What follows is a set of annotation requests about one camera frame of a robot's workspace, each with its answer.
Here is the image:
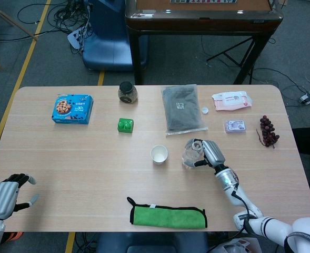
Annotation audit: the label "white printed paper cup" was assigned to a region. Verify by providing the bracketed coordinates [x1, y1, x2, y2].
[150, 144, 169, 166]

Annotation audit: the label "white chair wooden legs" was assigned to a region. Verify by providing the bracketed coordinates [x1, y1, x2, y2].
[0, 9, 38, 72]

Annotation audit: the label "small purple plastic box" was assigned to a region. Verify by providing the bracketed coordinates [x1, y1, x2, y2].
[224, 119, 248, 134]

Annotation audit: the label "clear plastic water bottle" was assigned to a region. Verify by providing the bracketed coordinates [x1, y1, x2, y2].
[181, 138, 207, 169]

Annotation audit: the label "clear plastic bag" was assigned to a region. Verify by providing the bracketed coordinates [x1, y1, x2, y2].
[217, 237, 262, 253]

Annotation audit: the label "blue cookie box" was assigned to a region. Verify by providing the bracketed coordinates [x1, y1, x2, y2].
[51, 94, 94, 125]

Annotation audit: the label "black stand legs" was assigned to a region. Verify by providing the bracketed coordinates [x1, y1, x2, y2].
[206, 36, 254, 72]

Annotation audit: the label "dark blue robot torso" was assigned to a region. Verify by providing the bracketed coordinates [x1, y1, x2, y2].
[95, 231, 209, 253]

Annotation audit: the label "green cloth black trim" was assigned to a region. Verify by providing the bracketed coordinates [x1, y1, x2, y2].
[126, 196, 208, 229]

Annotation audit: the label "white power strip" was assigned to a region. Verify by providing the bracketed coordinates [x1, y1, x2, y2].
[67, 27, 88, 50]

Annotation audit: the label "dark red grape bunch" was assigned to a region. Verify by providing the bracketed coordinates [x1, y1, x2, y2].
[256, 114, 281, 149]

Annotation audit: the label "black floor cables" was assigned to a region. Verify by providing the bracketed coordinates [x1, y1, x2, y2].
[17, 0, 92, 55]

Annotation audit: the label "glass jar black lid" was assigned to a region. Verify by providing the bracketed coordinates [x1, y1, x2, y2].
[117, 81, 138, 105]

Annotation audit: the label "grey towel in plastic bag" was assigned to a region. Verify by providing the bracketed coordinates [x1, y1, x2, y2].
[161, 84, 209, 137]

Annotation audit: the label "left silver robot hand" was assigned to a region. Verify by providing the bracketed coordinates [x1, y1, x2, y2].
[0, 173, 41, 221]

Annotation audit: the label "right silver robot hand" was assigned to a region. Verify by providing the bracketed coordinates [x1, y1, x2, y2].
[193, 139, 226, 169]

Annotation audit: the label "dark wood mahjong table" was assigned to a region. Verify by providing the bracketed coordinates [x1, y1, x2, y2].
[124, 0, 284, 85]

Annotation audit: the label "blue chair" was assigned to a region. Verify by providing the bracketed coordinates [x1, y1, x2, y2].
[81, 0, 149, 72]

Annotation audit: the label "pink wet wipes pack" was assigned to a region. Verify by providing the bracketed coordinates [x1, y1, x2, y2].
[211, 91, 252, 111]

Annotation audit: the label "green toy building block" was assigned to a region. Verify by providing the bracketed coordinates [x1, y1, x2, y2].
[117, 118, 135, 134]

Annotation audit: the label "orange black tool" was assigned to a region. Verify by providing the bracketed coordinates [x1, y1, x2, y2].
[2, 231, 23, 245]

